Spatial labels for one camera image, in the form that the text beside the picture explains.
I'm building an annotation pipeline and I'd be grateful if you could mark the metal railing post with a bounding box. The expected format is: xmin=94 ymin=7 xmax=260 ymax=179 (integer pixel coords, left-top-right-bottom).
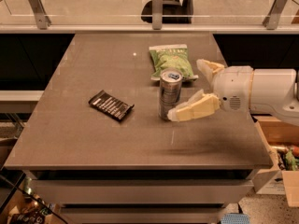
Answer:
xmin=263 ymin=0 xmax=288 ymax=30
xmin=152 ymin=0 xmax=163 ymax=30
xmin=28 ymin=0 xmax=51 ymax=30

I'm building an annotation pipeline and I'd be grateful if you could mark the left metal railing post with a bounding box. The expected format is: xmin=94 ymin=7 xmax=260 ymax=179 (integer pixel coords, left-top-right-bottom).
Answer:
xmin=28 ymin=0 xmax=51 ymax=30

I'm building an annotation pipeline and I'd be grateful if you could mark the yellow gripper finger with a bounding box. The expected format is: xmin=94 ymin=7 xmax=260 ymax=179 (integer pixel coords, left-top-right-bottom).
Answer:
xmin=167 ymin=90 xmax=221 ymax=122
xmin=196 ymin=59 xmax=225 ymax=83

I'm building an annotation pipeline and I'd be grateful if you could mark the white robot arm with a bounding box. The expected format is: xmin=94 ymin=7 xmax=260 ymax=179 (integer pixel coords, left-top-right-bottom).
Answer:
xmin=167 ymin=59 xmax=299 ymax=126

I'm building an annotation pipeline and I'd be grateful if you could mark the middle metal railing post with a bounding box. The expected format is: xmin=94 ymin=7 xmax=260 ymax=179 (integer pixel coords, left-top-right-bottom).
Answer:
xmin=152 ymin=0 xmax=163 ymax=30

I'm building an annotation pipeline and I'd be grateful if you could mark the cardboard box with items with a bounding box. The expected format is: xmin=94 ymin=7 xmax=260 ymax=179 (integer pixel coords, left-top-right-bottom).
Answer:
xmin=253 ymin=116 xmax=299 ymax=207

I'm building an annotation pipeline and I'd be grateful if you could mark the blue mesh object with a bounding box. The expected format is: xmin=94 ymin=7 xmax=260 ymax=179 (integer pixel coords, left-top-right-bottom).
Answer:
xmin=221 ymin=214 xmax=250 ymax=224

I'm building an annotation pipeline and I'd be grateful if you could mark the green chips bag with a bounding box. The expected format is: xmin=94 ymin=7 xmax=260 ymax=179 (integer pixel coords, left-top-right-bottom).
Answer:
xmin=149 ymin=44 xmax=198 ymax=81

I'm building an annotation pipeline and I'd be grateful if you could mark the right metal railing post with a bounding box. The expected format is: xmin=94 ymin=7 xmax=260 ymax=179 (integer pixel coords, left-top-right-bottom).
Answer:
xmin=263 ymin=0 xmax=288 ymax=30

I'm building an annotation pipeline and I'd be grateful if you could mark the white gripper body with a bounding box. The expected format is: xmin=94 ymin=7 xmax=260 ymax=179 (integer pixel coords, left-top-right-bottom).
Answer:
xmin=212 ymin=66 xmax=253 ymax=112

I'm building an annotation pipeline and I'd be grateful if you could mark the box of snacks lower left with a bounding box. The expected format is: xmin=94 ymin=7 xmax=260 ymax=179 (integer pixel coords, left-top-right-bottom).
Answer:
xmin=0 ymin=175 xmax=69 ymax=224

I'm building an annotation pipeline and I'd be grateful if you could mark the black snack bar wrapper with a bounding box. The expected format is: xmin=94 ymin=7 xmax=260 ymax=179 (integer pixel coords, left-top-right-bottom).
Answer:
xmin=89 ymin=90 xmax=134 ymax=122

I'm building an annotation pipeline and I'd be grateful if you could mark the silver redbull can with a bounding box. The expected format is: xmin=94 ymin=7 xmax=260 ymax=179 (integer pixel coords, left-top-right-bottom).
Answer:
xmin=159 ymin=68 xmax=182 ymax=120

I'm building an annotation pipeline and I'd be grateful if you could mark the grey table drawer unit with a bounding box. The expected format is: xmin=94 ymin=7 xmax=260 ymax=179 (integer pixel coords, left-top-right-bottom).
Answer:
xmin=31 ymin=179 xmax=253 ymax=224

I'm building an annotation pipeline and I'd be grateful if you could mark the black office chair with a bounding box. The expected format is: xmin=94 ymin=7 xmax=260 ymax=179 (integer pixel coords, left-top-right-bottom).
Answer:
xmin=140 ymin=0 xmax=198 ymax=25

